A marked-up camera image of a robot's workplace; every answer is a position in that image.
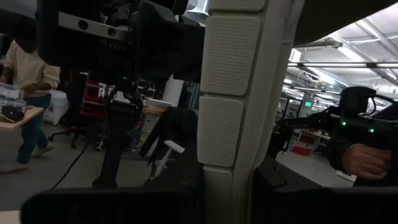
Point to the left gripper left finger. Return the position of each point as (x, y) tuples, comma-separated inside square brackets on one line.
[(186, 205)]

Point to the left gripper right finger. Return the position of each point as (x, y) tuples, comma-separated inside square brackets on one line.
[(280, 199)]

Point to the grey slide sandal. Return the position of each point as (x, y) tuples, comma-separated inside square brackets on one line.
[(230, 62)]

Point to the person's forearm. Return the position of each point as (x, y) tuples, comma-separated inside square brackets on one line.
[(335, 152)]

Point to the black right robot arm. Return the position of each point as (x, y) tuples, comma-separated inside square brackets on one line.
[(115, 140)]

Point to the red storage shelf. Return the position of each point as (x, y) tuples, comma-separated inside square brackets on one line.
[(91, 96)]

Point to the black office chair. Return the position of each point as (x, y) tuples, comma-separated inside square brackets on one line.
[(74, 93)]

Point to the red bin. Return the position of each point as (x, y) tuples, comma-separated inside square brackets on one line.
[(301, 151)]

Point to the white chair part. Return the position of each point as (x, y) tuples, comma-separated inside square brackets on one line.
[(174, 146)]

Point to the white storage box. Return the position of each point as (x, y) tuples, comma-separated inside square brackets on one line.
[(57, 105)]

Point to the person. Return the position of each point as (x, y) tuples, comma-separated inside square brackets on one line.
[(28, 71)]

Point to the black jacket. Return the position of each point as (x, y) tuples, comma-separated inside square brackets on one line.
[(174, 130)]

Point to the white upright panel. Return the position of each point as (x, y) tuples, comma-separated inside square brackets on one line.
[(174, 93)]

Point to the person's hand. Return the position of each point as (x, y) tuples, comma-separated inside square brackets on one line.
[(367, 161)]

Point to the clear plastic box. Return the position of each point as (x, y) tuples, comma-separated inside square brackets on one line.
[(12, 96)]

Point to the light wooden side table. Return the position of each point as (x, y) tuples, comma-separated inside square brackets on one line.
[(28, 116)]

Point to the green exit sign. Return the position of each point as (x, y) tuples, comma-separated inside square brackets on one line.
[(308, 104)]

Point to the small black object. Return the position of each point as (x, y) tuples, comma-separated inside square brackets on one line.
[(12, 113)]

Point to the long ceiling light bar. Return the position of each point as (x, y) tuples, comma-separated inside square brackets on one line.
[(335, 65)]

